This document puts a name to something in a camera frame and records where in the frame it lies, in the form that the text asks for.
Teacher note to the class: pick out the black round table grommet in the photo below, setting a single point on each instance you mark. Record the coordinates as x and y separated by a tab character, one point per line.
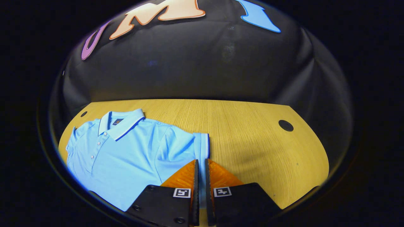
83	113
286	125

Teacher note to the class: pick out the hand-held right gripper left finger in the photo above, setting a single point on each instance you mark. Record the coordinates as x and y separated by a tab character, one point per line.
196	201

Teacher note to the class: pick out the light blue T-shirt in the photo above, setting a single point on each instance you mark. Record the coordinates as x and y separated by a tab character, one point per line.
126	157

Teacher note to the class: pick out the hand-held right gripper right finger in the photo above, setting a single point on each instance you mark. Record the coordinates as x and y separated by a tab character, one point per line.
208	201

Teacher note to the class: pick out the black backdrop cloth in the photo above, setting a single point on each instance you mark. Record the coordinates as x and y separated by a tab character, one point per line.
202	63

